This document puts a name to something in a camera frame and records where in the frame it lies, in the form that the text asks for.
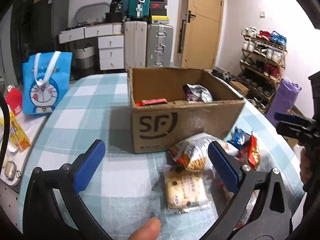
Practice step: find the wooden door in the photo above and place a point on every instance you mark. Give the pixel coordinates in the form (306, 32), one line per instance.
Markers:
(198, 33)

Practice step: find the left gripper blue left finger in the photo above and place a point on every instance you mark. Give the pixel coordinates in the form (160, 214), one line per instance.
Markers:
(85, 165)

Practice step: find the stack of shoe boxes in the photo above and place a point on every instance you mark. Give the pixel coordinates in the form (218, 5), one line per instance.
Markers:
(158, 12)

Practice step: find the red packet inside box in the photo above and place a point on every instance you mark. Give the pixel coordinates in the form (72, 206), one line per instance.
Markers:
(151, 102)

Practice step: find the orange white noodle snack bag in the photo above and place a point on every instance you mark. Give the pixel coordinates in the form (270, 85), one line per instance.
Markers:
(192, 152)

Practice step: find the cookie bread clear packet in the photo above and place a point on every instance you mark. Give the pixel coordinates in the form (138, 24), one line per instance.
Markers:
(186, 191)

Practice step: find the red paper bag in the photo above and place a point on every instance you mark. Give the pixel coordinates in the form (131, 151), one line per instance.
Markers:
(14, 99)

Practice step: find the person's left hand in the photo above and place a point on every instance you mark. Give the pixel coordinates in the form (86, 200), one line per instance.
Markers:
(149, 231)

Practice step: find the small red snack packet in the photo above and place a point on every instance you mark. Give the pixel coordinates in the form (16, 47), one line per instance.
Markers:
(250, 153)

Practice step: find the beige hard suitcase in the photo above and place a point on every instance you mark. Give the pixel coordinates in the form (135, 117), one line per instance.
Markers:
(135, 38)

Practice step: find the person's right hand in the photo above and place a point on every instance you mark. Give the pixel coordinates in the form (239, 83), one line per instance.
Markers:
(305, 171)

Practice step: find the wooden shoe rack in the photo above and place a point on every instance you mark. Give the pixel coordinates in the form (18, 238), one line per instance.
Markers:
(262, 64)

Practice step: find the black bag on desk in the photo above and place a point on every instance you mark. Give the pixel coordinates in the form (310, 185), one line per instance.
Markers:
(115, 14)

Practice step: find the purple white snack bag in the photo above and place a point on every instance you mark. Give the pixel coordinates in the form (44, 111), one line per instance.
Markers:
(197, 93)

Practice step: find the brown SF cardboard box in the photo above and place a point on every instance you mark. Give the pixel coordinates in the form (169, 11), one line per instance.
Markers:
(158, 127)

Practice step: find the blue Doraemon gift bag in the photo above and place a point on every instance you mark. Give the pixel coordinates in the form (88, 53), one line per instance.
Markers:
(45, 81)

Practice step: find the blue Oreo snack packet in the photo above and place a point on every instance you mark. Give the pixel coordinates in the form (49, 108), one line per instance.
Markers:
(239, 138)

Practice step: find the white earbuds case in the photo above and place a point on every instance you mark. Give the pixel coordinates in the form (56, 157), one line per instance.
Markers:
(11, 171)

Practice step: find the yellow snack box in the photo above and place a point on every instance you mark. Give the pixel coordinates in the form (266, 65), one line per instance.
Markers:
(17, 135)

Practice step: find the teal hard suitcase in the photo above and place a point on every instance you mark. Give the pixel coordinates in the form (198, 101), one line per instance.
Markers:
(139, 9)

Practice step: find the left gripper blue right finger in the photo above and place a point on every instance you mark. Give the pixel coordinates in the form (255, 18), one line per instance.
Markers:
(226, 166)

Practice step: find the black refrigerator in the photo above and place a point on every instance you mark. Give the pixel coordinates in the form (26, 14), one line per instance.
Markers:
(35, 28)

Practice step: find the silver hard suitcase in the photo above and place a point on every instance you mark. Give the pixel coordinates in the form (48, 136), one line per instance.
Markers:
(159, 45)

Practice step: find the white drawer desk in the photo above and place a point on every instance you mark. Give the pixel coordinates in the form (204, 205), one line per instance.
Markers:
(108, 39)

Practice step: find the striped laundry basket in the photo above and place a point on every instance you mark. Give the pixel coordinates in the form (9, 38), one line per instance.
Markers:
(85, 61)

